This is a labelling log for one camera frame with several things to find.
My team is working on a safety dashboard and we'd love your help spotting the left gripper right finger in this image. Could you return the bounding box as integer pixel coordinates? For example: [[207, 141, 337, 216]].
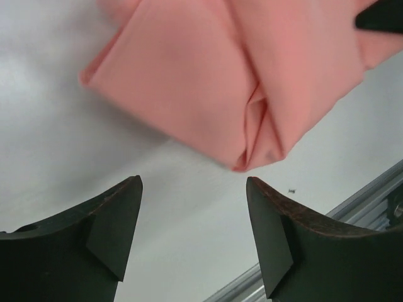
[[246, 177, 402, 301]]

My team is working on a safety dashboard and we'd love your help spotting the pink pleated skirt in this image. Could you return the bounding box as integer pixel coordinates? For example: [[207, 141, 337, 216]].
[[80, 1, 402, 172]]

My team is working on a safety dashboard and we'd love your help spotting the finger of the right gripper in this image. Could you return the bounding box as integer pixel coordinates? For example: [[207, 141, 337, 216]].
[[355, 0, 403, 33]]

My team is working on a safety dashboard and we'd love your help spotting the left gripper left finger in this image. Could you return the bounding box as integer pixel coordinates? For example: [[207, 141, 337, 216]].
[[1, 176, 142, 302]]

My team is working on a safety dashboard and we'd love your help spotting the aluminium frame rail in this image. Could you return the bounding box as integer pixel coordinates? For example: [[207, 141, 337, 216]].
[[210, 164, 402, 301]]

